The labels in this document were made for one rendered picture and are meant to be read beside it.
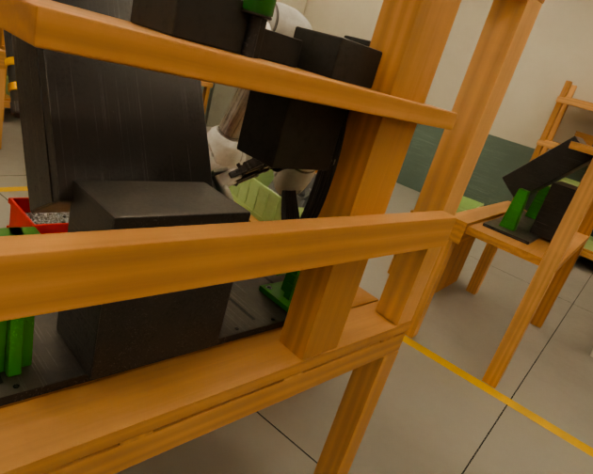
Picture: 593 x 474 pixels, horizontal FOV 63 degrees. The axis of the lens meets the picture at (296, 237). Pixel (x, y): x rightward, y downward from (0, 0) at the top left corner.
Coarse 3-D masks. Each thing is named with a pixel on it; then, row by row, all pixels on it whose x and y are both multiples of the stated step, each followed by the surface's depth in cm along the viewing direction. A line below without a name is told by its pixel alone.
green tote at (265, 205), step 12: (252, 180) 236; (264, 180) 269; (240, 192) 245; (252, 192) 236; (264, 192) 228; (240, 204) 245; (252, 204) 236; (264, 204) 227; (276, 204) 221; (264, 216) 228; (276, 216) 221
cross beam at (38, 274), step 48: (0, 240) 56; (48, 240) 59; (96, 240) 63; (144, 240) 66; (192, 240) 71; (240, 240) 78; (288, 240) 87; (336, 240) 97; (384, 240) 111; (432, 240) 129; (0, 288) 55; (48, 288) 59; (96, 288) 64; (144, 288) 69; (192, 288) 76
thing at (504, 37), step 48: (384, 0) 96; (432, 0) 93; (528, 0) 118; (384, 48) 97; (432, 48) 100; (480, 48) 127; (480, 96) 127; (384, 144) 103; (480, 144) 135; (336, 192) 108; (384, 192) 111; (432, 192) 139; (336, 288) 115; (384, 288) 153; (288, 336) 122; (336, 336) 126
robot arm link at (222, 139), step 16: (288, 16) 164; (288, 32) 166; (240, 96) 185; (240, 112) 188; (224, 128) 194; (240, 128) 193; (208, 144) 197; (224, 144) 195; (224, 160) 199; (240, 160) 206
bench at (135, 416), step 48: (384, 336) 147; (96, 384) 94; (144, 384) 97; (192, 384) 101; (240, 384) 105; (288, 384) 120; (384, 384) 165; (0, 432) 78; (48, 432) 81; (96, 432) 83; (144, 432) 90; (192, 432) 101; (336, 432) 171
